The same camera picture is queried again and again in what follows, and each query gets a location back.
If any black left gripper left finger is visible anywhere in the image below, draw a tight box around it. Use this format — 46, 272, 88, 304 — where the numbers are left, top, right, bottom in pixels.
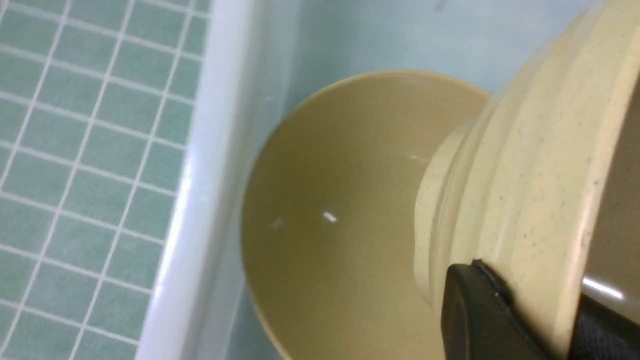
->
441, 259, 551, 360

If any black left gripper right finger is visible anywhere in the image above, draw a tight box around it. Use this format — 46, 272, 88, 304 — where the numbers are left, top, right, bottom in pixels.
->
570, 294, 640, 360

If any beige noodle bowl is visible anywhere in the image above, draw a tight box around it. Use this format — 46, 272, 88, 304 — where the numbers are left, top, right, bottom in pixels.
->
240, 70, 490, 360
413, 0, 639, 358

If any large translucent white tub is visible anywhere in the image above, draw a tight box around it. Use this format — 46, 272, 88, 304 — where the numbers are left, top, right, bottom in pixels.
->
135, 0, 588, 360

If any green checkered table mat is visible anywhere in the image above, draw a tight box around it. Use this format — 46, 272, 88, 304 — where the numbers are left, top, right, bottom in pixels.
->
0, 0, 213, 360

